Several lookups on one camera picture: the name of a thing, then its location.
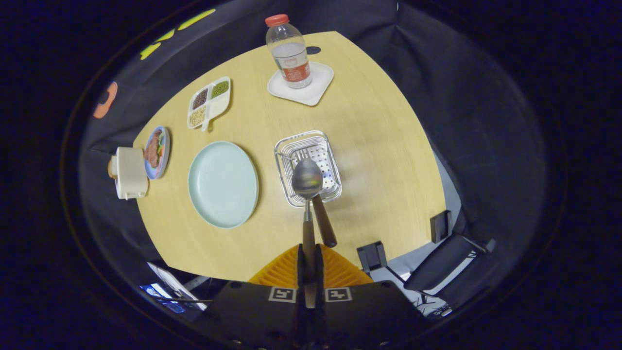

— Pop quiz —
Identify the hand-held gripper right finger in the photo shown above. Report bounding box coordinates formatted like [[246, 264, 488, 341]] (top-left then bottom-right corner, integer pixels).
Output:
[[315, 245, 424, 349]]

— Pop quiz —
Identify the white square coaster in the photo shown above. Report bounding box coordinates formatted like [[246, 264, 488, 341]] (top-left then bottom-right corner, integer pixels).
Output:
[[266, 61, 335, 107]]

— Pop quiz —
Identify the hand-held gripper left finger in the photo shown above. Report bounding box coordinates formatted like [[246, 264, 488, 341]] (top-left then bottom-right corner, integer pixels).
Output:
[[208, 245, 308, 349]]

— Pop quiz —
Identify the small metal wire basket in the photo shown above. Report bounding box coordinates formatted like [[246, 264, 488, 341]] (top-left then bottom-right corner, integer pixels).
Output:
[[274, 130, 343, 209]]

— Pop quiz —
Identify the grilled meat slice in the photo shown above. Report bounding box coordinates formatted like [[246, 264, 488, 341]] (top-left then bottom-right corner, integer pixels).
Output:
[[144, 129, 163, 169]]

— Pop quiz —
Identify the wooden handled metal fork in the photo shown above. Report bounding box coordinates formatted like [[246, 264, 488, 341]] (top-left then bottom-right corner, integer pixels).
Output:
[[291, 148, 338, 249]]

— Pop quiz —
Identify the lit computer screen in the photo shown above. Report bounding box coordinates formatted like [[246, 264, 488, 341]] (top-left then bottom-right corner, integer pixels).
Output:
[[138, 283, 186, 315]]

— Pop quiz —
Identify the black table clamp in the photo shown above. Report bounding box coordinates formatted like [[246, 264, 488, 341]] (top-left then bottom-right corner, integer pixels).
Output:
[[356, 241, 388, 273], [430, 210, 453, 244]]

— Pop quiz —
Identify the wooden handled metal spoon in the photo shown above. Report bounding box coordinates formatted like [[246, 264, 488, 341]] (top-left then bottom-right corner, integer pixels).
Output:
[[291, 157, 324, 309]]

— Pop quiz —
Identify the white board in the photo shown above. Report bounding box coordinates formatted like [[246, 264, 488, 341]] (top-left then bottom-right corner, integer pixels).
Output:
[[147, 262, 208, 312]]

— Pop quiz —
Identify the small blue plate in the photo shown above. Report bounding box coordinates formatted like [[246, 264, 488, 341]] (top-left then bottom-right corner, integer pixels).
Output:
[[143, 125, 171, 180]]

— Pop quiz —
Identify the black chair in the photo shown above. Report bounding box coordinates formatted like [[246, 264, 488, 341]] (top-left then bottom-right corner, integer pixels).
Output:
[[402, 232, 497, 313]]

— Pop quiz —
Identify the cream toaster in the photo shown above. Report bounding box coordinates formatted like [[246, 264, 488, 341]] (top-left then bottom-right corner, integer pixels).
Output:
[[114, 146, 150, 201]]

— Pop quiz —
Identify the white divided dish with beans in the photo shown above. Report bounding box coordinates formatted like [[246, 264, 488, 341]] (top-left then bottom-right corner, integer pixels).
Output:
[[187, 76, 232, 132]]

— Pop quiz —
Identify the clear water bottle red cap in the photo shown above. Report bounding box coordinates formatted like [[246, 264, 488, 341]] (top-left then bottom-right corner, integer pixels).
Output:
[[264, 14, 313, 89]]

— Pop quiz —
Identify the mint green round plate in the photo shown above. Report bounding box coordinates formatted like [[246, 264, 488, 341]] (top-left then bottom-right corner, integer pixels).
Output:
[[187, 140, 259, 229]]

